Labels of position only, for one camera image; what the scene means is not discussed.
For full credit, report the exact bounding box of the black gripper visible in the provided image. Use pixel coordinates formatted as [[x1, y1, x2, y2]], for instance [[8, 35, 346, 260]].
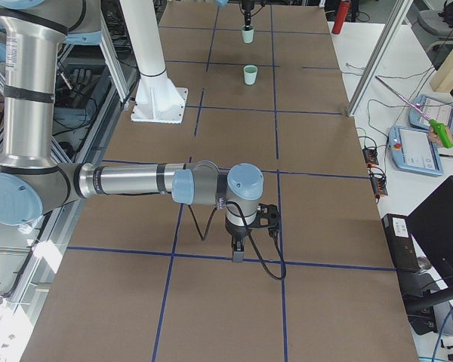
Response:
[[240, 0, 254, 30], [225, 220, 254, 262]]

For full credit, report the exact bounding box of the mint green cup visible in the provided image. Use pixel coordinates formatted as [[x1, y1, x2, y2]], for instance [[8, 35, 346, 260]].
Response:
[[241, 26, 254, 44], [243, 64, 258, 85]]

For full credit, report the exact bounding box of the red bottle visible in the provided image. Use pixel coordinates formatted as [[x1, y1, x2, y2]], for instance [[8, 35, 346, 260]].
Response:
[[331, 0, 351, 35]]

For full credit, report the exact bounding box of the black computer box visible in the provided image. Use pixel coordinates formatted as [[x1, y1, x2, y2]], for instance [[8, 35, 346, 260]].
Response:
[[381, 213, 420, 273]]

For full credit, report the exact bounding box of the orange black power strip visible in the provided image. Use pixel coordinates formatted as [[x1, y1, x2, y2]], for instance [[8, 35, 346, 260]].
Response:
[[362, 147, 388, 201]]

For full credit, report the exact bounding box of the blue teach pendant near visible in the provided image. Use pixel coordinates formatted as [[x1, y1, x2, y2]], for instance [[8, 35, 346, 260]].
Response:
[[388, 125, 444, 176]]

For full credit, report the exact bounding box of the blue teach pendant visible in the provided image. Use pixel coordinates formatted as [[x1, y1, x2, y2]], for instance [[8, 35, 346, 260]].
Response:
[[408, 94, 453, 131], [388, 125, 444, 176]]

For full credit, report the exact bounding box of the black monitor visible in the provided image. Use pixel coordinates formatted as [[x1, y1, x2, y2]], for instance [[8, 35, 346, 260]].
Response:
[[408, 176, 453, 286]]

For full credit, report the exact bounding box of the blue teach pendant far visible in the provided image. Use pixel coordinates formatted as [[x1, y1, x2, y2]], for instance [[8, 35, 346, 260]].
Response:
[[408, 94, 453, 131]]

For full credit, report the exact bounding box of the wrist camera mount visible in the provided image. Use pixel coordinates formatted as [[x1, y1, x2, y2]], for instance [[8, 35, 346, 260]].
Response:
[[252, 204, 281, 238]]

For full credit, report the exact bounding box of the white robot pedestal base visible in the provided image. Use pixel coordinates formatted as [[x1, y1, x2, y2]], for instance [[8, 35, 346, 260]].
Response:
[[121, 1, 188, 124]]

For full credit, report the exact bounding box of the aluminium frame post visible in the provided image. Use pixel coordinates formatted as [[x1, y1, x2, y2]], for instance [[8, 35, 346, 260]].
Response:
[[347, 0, 413, 116]]

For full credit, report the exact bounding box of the metal reacher grabber green handle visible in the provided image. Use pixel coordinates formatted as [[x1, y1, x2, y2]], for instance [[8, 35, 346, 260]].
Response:
[[374, 75, 453, 149]]

